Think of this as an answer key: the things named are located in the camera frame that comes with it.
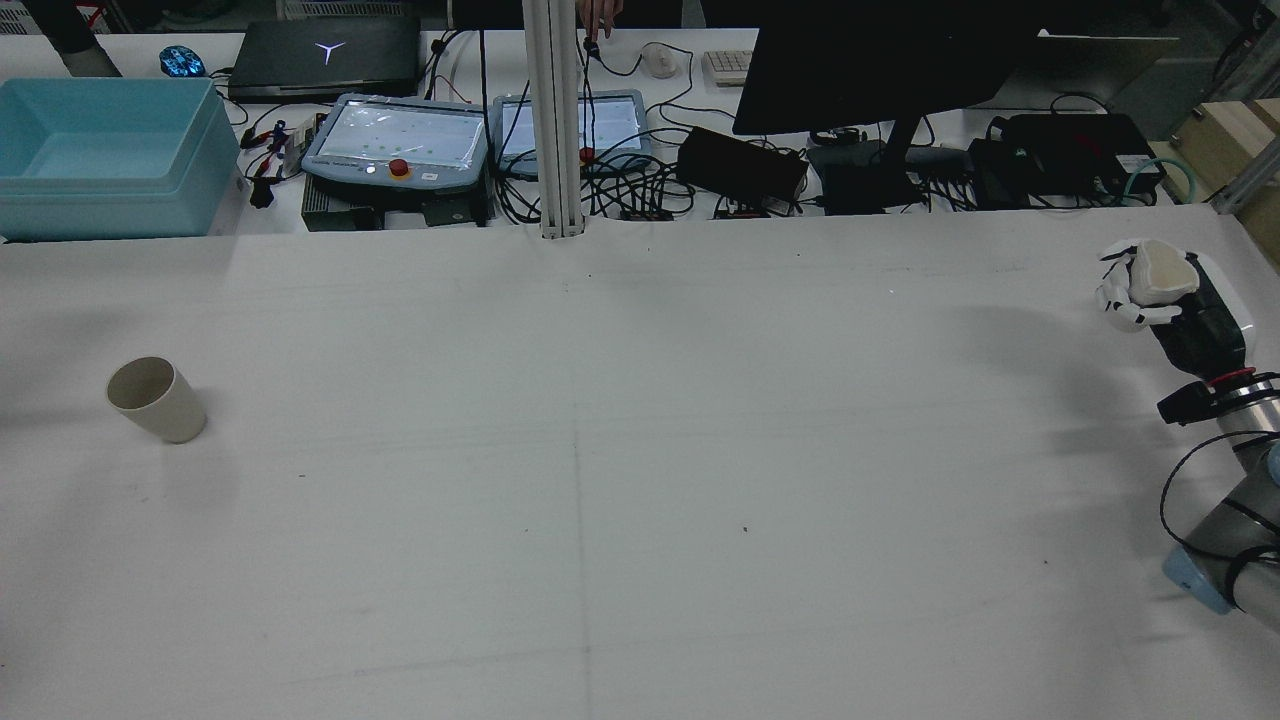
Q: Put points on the black Huawei monitor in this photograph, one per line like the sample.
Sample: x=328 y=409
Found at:
x=880 y=60

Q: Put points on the blue lit computer mouse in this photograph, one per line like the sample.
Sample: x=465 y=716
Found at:
x=182 y=62

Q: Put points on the black box device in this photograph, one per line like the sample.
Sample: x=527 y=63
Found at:
x=1070 y=150

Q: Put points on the wooden box with aluminium frame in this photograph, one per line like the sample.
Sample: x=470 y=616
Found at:
x=1235 y=130

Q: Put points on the bystander bare hand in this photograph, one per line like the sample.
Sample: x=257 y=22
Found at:
x=602 y=15

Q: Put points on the short cream cup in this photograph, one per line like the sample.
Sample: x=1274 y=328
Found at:
x=1165 y=272

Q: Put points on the white keyboard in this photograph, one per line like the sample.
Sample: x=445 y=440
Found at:
x=730 y=66

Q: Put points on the teach pendant with red button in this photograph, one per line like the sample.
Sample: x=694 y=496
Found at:
x=400 y=140

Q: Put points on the black power brick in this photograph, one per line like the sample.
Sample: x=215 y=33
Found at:
x=740 y=165

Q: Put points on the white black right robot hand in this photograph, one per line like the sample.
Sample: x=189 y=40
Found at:
x=1215 y=325

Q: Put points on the black flat controller box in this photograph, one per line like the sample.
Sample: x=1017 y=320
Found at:
x=340 y=210

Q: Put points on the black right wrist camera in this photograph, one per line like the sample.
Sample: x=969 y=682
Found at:
x=1190 y=402

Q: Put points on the aluminium profile post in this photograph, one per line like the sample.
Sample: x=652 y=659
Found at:
x=555 y=120

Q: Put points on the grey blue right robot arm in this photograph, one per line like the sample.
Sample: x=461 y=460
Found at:
x=1240 y=540

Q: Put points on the black monitor stand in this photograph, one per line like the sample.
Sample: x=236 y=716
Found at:
x=860 y=180

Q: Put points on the light blue plastic bin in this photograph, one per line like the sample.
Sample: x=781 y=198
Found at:
x=110 y=150

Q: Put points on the teach pendant behind post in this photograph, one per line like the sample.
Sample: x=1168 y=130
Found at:
x=615 y=125

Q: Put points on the tall tan cup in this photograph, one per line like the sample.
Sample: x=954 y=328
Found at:
x=160 y=405

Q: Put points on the black laptop with logo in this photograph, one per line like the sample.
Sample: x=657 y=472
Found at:
x=320 y=60

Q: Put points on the white computer mouse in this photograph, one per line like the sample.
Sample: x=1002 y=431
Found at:
x=660 y=60

